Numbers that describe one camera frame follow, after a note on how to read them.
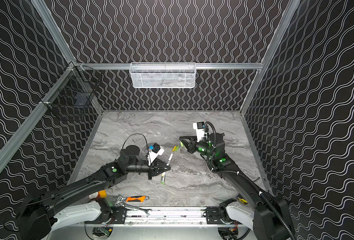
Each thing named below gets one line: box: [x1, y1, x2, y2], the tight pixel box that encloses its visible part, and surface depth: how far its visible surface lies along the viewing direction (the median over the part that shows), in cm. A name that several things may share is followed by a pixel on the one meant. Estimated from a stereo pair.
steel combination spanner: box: [117, 202, 152, 216], surface depth 79 cm
